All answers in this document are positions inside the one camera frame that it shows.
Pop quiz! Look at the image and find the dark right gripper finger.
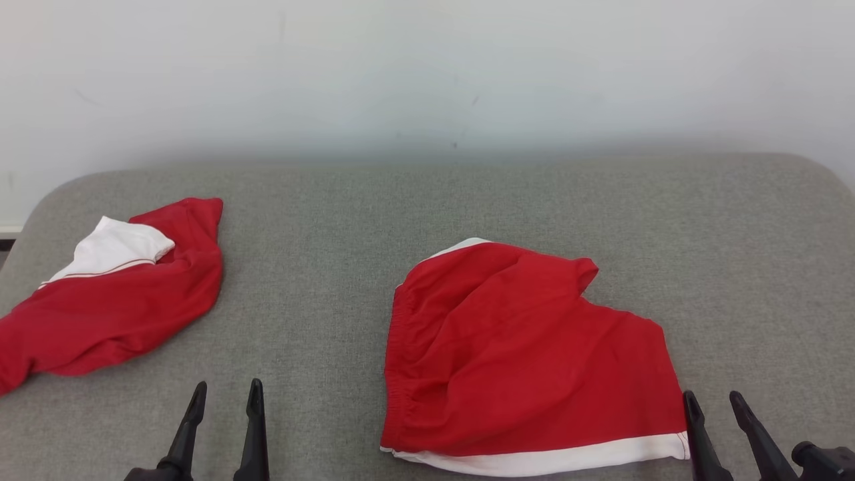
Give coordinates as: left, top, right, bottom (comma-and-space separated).
729, 391, 799, 481
683, 390, 733, 481

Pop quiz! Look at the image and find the red shorts white hem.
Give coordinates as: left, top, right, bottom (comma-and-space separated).
379, 237, 690, 478

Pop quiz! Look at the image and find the red basketball jersey white trim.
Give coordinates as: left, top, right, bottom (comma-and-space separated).
0, 197, 224, 396

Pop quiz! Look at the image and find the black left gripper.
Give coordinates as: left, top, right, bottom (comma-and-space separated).
124, 378, 270, 481

